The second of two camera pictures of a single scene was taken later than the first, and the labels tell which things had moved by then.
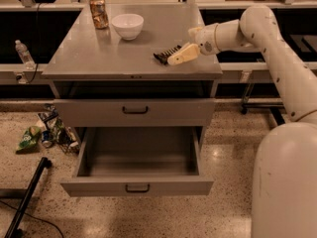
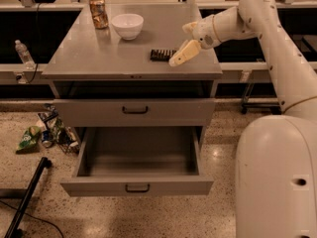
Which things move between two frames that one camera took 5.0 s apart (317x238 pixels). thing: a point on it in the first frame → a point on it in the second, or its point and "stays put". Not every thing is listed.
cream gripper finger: x=195 y=32 → x=189 y=27
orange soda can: x=97 y=5 stays put
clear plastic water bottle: x=25 y=55 stays put
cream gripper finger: x=188 y=52 stays put
